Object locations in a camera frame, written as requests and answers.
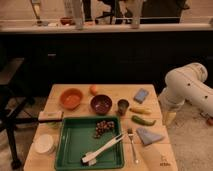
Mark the orange fruit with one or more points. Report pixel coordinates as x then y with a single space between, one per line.
93 89

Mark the bunch of dark grapes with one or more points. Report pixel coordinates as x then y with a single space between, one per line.
103 127

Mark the grey folded cloth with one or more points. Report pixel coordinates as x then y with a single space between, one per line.
147 137

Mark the knife with light handle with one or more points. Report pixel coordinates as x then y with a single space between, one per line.
53 116

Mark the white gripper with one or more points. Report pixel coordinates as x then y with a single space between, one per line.
168 115

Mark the green item beside tray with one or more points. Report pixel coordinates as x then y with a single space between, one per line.
53 125

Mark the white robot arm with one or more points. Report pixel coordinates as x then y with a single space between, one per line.
186 83

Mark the dark maroon bowl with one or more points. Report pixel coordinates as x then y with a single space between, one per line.
101 104

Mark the orange red bowl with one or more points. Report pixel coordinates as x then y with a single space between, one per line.
71 98

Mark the silver fork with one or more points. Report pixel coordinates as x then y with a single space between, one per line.
131 137

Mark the yellow banana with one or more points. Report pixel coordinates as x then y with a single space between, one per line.
140 110

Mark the green pepper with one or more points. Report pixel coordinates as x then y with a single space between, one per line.
141 121

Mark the green plastic tray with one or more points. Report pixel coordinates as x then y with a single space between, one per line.
77 137

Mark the blue sponge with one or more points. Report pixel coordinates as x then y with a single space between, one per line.
141 95

